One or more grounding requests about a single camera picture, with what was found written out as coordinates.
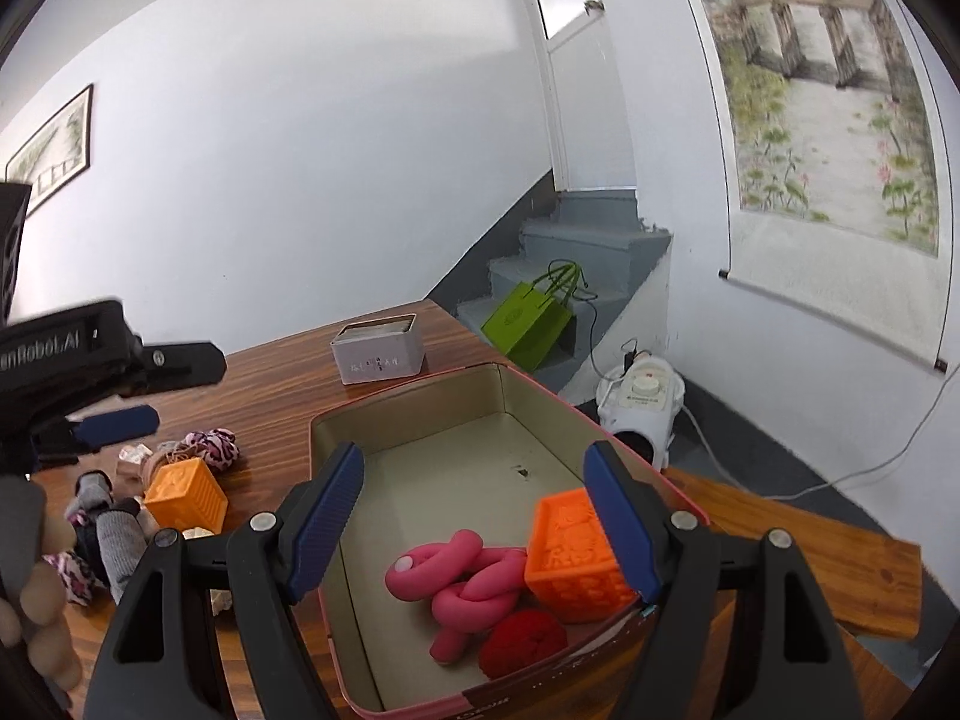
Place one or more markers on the grey staircase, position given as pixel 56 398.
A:
pixel 570 240

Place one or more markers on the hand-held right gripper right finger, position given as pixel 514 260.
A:
pixel 619 510

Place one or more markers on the beige cloth doll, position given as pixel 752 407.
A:
pixel 135 471

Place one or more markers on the red yarn ball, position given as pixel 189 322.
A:
pixel 525 641

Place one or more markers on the black framed picture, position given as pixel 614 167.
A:
pixel 56 150

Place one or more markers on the white door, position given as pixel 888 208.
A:
pixel 592 112

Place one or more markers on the person's left hand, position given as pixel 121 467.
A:
pixel 49 615

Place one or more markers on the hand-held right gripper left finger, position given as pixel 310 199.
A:
pixel 330 510

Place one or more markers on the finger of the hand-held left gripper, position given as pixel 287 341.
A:
pixel 180 367
pixel 120 426

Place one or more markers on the leopard print plush toy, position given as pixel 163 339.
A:
pixel 217 448

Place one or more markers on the landscape wall scroll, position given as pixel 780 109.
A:
pixel 817 90

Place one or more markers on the pink tin container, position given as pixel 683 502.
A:
pixel 465 457

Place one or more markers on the green paper bag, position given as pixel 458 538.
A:
pixel 525 322

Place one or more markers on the white tin box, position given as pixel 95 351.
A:
pixel 379 364

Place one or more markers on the pink twisted foam roller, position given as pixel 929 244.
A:
pixel 457 600

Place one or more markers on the white round appliance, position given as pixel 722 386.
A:
pixel 641 390

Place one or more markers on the orange embossed cube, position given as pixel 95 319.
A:
pixel 570 547
pixel 184 495

